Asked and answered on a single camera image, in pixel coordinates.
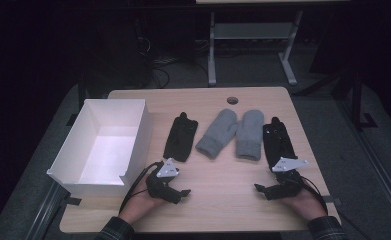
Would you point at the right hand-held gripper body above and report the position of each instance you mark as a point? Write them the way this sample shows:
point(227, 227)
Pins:
point(288, 164)

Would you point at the grey metal table frame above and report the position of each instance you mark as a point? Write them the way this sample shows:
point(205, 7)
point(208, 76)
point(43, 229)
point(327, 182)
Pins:
point(249, 30)

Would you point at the black tape strip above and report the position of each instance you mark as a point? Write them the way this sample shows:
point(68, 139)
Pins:
point(73, 201)
point(332, 200)

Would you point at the person's left hand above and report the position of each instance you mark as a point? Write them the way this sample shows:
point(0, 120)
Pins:
point(138, 206)

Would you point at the aluminium floor rail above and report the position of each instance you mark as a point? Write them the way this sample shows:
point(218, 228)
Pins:
point(46, 210)
point(376, 163)

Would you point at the black floor bracket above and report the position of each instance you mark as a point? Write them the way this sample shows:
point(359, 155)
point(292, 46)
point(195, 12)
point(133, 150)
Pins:
point(369, 121)

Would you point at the grey knit mitten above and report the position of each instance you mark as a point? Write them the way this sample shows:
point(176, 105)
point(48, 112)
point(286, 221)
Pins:
point(216, 135)
point(249, 136)

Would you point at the black upright post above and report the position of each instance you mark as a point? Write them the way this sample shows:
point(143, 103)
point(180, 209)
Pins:
point(81, 93)
point(356, 100)

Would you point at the person's right hand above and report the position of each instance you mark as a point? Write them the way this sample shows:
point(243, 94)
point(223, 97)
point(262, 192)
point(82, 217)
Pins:
point(304, 205)

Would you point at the white box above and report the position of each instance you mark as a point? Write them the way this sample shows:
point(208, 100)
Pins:
point(106, 156)

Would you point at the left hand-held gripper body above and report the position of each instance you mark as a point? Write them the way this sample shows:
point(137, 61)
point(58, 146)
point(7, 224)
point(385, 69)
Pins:
point(166, 168)

